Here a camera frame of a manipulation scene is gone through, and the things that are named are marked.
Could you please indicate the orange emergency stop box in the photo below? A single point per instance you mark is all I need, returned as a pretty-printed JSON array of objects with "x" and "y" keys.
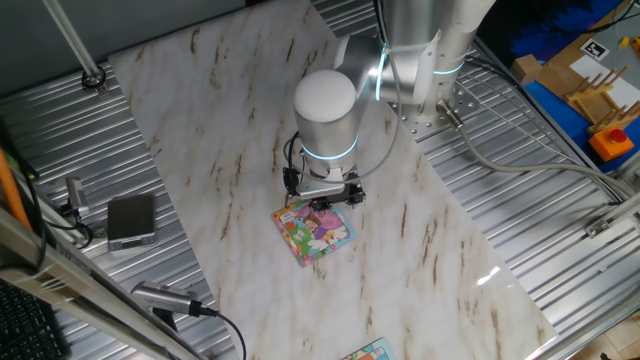
[{"x": 607, "y": 147}]

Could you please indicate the metal corner bracket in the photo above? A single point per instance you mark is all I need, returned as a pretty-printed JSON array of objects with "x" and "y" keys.
[{"x": 597, "y": 227}]

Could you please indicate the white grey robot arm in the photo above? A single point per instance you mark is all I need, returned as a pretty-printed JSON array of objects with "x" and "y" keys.
[{"x": 325, "y": 130}]

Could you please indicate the marble pattern board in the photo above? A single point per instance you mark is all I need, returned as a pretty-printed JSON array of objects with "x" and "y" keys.
[{"x": 200, "y": 100}]

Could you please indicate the small yellow block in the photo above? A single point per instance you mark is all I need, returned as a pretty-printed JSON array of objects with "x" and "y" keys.
[{"x": 625, "y": 41}]

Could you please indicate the grey studded baseplate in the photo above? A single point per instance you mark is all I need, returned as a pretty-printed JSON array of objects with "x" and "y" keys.
[{"x": 620, "y": 25}]

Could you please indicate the black white fiducial tag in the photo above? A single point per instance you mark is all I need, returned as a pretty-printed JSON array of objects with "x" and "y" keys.
[{"x": 595, "y": 50}]

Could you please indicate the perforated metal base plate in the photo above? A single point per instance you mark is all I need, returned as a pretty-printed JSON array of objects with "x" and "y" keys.
[{"x": 467, "y": 105}]

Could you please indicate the blue mat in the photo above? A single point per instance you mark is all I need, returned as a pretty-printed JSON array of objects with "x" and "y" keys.
[{"x": 560, "y": 112}]

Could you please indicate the grey ribbed device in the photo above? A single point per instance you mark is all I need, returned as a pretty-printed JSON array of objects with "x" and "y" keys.
[{"x": 160, "y": 296}]

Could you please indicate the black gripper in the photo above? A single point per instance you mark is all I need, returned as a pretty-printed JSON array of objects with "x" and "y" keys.
[{"x": 337, "y": 199}]

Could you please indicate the dark blue fuzzy cloth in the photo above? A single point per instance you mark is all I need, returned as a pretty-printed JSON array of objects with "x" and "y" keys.
[{"x": 550, "y": 30}]

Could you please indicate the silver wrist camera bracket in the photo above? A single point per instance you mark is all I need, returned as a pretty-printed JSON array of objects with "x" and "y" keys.
[{"x": 320, "y": 189}]

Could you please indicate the aluminium frame beam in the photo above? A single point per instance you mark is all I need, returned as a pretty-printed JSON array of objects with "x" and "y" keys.
[{"x": 60, "y": 280}]

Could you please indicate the small orange block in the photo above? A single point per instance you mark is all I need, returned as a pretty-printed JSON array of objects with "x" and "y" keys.
[{"x": 636, "y": 45}]

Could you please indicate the wooden peg rack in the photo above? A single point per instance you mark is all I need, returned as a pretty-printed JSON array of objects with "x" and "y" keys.
[{"x": 580, "y": 97}]

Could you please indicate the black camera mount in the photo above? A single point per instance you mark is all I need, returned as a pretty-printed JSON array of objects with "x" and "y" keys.
[{"x": 165, "y": 317}]

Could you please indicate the colourful butterfly puzzle board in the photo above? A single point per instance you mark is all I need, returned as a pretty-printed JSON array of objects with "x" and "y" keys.
[{"x": 300, "y": 245}]

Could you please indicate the brown cardboard sheet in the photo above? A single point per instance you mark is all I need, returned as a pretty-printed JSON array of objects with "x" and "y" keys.
[{"x": 555, "y": 75}]

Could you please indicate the small cardboard box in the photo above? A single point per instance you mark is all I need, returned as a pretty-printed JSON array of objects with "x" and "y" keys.
[{"x": 525, "y": 69}]

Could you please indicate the slanted metal pole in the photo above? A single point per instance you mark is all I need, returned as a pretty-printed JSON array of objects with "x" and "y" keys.
[{"x": 70, "y": 35}]

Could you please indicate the white paper sheet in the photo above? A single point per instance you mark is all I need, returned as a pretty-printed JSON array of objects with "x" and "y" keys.
[{"x": 585, "y": 67}]

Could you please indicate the black keyboard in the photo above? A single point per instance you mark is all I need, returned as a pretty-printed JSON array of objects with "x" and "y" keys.
[{"x": 25, "y": 325}]

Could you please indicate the silver digital scale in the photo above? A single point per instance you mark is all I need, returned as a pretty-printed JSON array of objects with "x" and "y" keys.
[{"x": 131, "y": 217}]

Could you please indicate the orange rod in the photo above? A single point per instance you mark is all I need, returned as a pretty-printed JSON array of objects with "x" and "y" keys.
[{"x": 11, "y": 190}]

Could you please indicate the puzzle board with orange picture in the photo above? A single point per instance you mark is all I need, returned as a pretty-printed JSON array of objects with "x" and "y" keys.
[{"x": 372, "y": 352}]

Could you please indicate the aluminium frame rail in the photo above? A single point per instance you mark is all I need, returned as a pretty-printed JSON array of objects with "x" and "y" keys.
[
  {"x": 600, "y": 325},
  {"x": 560, "y": 131},
  {"x": 625, "y": 207}
]

